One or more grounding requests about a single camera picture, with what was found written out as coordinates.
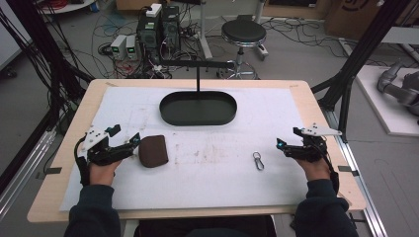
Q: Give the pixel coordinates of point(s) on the white table mat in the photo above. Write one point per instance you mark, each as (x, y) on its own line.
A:
(210, 184)

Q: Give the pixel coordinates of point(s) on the cardboard box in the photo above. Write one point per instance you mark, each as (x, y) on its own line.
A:
(349, 16)

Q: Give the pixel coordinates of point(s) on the white table leg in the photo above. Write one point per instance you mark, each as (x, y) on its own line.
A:
(205, 36)

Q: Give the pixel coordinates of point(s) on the grey power supply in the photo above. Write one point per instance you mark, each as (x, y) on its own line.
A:
(118, 46)
(131, 47)

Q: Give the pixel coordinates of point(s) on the black computer tower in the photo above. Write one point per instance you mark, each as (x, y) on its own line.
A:
(171, 29)
(149, 36)

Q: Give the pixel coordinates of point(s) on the person's right hand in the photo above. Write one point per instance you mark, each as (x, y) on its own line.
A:
(314, 169)

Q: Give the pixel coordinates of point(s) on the silver carabiner keyring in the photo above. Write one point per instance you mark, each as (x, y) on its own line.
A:
(259, 162)

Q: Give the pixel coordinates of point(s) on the black round stool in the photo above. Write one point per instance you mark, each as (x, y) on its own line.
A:
(243, 33)

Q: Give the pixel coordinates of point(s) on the aluminium rail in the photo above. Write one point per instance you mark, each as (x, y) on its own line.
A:
(362, 184)
(23, 171)

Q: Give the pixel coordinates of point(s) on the person's left hand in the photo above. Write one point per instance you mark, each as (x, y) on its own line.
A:
(102, 173)

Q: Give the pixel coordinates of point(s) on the black metal frame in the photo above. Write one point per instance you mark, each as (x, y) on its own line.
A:
(355, 56)
(46, 49)

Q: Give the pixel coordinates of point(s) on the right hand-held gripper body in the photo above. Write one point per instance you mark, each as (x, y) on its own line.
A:
(313, 146)

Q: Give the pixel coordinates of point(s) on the person's lap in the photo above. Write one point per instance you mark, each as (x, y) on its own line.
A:
(204, 227)

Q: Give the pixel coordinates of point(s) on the white box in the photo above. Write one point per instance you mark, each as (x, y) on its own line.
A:
(153, 10)

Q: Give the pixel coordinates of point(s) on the white board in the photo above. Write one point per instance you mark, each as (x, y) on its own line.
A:
(378, 105)

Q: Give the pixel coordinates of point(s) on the brown pouch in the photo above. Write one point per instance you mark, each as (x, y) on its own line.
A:
(153, 151)

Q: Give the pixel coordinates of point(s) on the black oval tray stand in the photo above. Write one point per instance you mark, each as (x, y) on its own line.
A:
(197, 110)

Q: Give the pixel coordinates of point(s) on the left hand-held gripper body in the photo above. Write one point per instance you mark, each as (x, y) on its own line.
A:
(105, 153)

